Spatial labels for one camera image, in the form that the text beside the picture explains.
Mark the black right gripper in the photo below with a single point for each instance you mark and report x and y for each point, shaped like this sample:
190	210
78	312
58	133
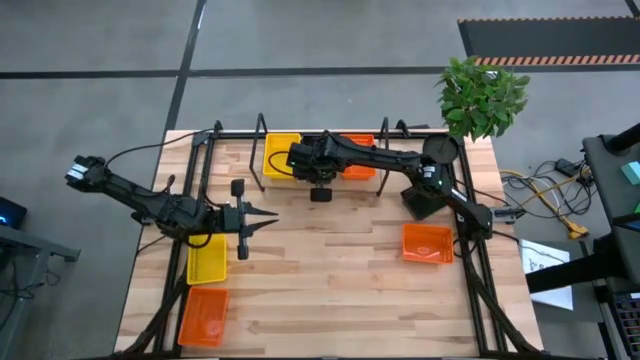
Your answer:
321	194

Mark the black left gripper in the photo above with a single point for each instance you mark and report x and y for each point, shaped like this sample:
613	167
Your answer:
232	220

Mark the orange slotted plastic basket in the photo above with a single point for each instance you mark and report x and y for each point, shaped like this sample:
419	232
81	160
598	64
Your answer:
427	245
202	315
357	172

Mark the yellow slotted plastic basket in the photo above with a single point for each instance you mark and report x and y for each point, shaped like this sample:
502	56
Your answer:
280	142
207	265

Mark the black slotted plastic basket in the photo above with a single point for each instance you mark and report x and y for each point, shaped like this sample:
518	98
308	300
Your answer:
417	205

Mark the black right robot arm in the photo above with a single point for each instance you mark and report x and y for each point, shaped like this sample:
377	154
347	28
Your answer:
380	157

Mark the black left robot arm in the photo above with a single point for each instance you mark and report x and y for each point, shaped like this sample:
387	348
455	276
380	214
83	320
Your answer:
150	202

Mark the green potted plant black pot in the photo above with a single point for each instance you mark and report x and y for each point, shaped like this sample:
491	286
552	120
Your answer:
480	100

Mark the small black clamp device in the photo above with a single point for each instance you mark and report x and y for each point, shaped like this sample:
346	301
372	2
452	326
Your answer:
507	215

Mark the grey desk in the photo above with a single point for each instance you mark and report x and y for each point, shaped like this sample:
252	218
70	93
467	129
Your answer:
30	240

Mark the white paper sheet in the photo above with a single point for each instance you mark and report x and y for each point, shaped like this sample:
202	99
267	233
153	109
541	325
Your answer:
545	260

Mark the black device blue light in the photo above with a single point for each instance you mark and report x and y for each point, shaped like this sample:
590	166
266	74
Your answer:
12	210

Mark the black power brick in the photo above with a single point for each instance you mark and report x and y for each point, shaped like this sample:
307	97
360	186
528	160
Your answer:
567	166

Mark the black hazard striped floor mat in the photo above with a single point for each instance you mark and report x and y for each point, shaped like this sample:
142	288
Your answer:
550	40

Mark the black desk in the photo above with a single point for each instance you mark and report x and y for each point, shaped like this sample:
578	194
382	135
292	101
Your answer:
615	200

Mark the teal object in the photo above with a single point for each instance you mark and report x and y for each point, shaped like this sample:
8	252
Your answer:
632	172

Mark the dark keyboard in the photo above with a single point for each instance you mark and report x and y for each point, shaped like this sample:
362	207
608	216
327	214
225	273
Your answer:
627	320

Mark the black metal rig frame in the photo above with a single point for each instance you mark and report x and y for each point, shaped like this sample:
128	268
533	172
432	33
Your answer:
231	134

